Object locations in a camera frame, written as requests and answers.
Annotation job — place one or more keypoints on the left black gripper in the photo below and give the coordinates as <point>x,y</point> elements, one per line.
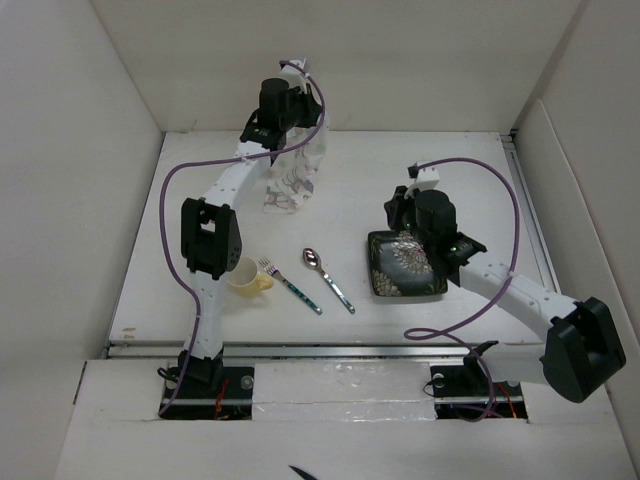
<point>310,107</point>

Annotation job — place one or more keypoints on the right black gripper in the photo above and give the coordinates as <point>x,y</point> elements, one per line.
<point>393,208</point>

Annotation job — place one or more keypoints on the white floral cloth napkin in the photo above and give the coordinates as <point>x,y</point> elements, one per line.
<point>291,178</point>

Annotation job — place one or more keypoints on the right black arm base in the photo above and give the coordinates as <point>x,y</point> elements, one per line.
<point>462,392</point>

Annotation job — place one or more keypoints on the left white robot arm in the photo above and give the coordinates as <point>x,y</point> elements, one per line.
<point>210,236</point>

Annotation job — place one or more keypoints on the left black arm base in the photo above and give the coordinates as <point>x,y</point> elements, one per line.
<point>209,390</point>

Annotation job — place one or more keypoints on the black floral square plate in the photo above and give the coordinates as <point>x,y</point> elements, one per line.
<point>398,267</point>

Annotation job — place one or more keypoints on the yellow ceramic mug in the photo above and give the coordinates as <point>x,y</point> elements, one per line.
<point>247,281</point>

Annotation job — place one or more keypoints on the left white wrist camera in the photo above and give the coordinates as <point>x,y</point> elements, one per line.
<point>293,71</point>

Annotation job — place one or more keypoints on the spoon with teal handle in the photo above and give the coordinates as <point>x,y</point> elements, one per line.
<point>313,260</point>

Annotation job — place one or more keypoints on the fork with teal handle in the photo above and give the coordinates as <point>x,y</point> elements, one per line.
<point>275,273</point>

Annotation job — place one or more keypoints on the aluminium rail frame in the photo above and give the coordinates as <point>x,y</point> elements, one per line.
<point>478,171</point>

